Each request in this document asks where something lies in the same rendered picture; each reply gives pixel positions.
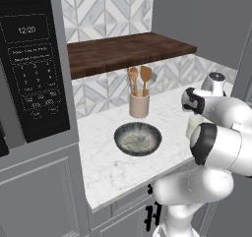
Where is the glass of lemonade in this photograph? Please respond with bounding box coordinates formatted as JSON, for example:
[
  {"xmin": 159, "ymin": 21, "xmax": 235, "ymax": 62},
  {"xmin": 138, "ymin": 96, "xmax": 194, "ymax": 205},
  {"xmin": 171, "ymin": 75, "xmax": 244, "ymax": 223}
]
[{"xmin": 185, "ymin": 114, "xmax": 205, "ymax": 141}]

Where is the wooden spoon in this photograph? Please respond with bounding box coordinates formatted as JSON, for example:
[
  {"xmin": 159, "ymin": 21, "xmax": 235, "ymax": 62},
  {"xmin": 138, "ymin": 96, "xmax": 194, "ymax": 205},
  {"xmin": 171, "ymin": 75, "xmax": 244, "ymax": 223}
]
[{"xmin": 127, "ymin": 66, "xmax": 140, "ymax": 97}]

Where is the beige utensil pot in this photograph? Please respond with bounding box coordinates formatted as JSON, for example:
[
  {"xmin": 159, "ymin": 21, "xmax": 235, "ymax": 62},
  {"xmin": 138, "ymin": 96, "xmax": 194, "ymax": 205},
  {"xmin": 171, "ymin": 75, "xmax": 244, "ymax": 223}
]
[{"xmin": 128, "ymin": 89, "xmax": 152, "ymax": 119}]

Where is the black cupboard handle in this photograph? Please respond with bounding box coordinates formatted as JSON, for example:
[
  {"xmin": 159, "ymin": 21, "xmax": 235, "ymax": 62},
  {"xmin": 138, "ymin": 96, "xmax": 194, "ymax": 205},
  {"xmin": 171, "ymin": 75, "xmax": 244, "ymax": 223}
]
[{"xmin": 143, "ymin": 201, "xmax": 162, "ymax": 233}]

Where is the black microwave oven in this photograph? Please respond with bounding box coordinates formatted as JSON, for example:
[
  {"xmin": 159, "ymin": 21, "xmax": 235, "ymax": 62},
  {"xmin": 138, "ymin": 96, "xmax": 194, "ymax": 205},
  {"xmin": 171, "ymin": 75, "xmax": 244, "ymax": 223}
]
[{"xmin": 0, "ymin": 2, "xmax": 72, "ymax": 158}]

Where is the dark grey speckled bowl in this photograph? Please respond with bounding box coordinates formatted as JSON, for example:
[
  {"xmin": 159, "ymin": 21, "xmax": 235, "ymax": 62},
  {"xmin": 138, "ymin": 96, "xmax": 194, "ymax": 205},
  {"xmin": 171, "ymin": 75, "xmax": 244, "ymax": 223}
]
[{"xmin": 113, "ymin": 121, "xmax": 163, "ymax": 157}]

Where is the dark wooden shelf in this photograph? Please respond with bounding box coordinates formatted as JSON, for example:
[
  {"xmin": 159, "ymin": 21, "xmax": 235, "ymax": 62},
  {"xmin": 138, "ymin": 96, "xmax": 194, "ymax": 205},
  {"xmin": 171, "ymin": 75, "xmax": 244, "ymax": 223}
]
[{"xmin": 66, "ymin": 31, "xmax": 198, "ymax": 81}]

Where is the grey tall cabinet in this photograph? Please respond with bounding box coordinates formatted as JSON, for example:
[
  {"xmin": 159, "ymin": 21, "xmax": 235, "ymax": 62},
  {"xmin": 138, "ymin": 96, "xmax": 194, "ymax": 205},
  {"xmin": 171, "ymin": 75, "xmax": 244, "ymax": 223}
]
[{"xmin": 0, "ymin": 0, "xmax": 93, "ymax": 237}]

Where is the grey cupboard door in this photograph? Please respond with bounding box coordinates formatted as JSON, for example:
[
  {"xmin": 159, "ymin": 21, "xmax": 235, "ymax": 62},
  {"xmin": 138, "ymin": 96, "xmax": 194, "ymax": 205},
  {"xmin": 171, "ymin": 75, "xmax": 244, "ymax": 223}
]
[{"xmin": 91, "ymin": 205, "xmax": 169, "ymax": 237}]

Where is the grey drawer front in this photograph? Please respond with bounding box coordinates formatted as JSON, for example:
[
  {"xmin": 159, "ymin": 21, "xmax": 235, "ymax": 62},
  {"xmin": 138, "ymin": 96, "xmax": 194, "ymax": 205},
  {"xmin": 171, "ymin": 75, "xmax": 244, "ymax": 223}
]
[{"xmin": 109, "ymin": 189, "xmax": 156, "ymax": 217}]

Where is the wooden spatula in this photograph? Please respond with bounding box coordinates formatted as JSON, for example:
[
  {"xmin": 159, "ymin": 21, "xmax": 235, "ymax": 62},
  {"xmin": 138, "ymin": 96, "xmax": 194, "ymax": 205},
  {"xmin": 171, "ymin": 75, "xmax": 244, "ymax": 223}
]
[{"xmin": 139, "ymin": 65, "xmax": 154, "ymax": 97}]

